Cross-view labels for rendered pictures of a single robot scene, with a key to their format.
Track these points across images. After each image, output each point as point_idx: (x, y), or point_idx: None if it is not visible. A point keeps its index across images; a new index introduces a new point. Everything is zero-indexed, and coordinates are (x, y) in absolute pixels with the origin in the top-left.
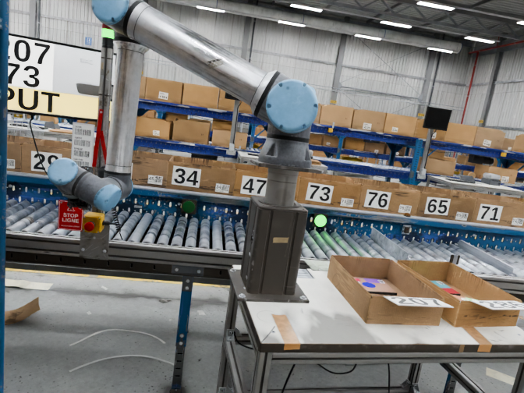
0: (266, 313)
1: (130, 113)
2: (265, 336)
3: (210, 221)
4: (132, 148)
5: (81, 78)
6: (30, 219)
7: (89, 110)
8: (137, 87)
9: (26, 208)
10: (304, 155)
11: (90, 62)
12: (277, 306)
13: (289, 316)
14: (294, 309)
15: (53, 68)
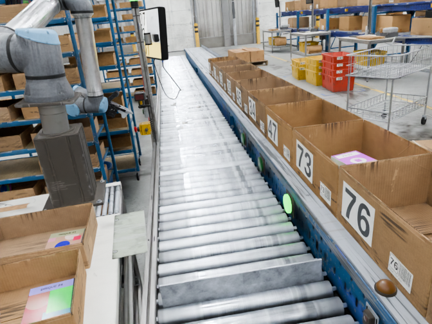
0: (31, 200)
1: (82, 58)
2: (2, 203)
3: (256, 160)
4: (89, 80)
5: (152, 30)
6: (184, 123)
7: (155, 52)
8: (81, 41)
9: (203, 117)
10: (26, 90)
11: (153, 18)
12: (40, 204)
13: (23, 209)
14: (33, 210)
15: (146, 26)
